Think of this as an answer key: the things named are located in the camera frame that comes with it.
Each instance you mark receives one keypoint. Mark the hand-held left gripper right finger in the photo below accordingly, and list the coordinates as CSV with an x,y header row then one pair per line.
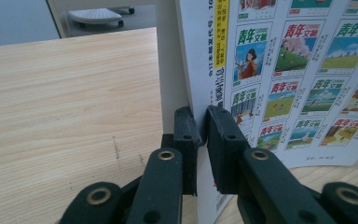
x,y
227,149

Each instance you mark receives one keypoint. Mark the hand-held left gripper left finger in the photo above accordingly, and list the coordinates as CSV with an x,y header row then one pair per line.
x,y
185,149

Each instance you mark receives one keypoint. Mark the low wheeled platform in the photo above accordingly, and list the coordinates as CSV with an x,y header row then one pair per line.
x,y
94,15

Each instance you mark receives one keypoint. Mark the thick white picture-grid magazine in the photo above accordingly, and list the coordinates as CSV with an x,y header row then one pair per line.
x,y
292,77

